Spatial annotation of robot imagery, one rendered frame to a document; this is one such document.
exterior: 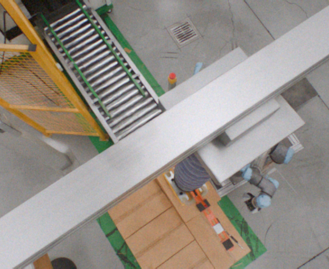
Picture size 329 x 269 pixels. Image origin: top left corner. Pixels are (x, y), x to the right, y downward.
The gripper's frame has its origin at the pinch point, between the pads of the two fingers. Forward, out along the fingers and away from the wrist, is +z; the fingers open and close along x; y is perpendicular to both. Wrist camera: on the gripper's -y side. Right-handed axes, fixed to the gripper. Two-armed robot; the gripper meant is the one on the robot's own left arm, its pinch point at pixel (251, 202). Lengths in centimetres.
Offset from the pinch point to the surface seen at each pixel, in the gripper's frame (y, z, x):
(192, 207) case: 33, 58, -16
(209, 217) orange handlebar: 27.3, 32.2, -3.2
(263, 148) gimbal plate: 25, -135, -24
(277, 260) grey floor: -29, 152, 86
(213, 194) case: 10, 58, -16
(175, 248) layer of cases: 66, 98, 10
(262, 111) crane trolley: 24, -144, -32
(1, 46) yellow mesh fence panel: 94, -58, -158
